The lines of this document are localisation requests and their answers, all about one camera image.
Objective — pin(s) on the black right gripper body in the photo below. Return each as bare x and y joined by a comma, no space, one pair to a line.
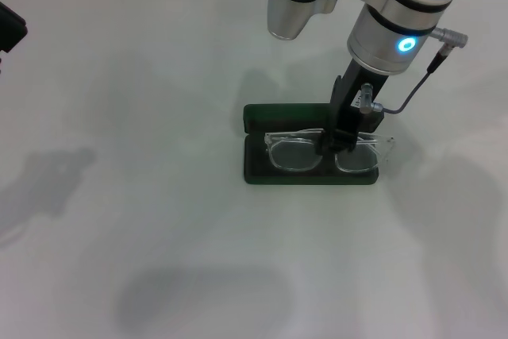
347,112

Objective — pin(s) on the green glasses case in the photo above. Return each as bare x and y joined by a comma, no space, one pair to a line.
285,116

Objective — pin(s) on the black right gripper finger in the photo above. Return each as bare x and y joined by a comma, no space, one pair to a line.
327,144
346,141

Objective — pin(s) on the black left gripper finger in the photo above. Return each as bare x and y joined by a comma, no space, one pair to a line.
10,29

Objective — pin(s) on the clear white glasses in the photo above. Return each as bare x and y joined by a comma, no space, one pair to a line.
293,135

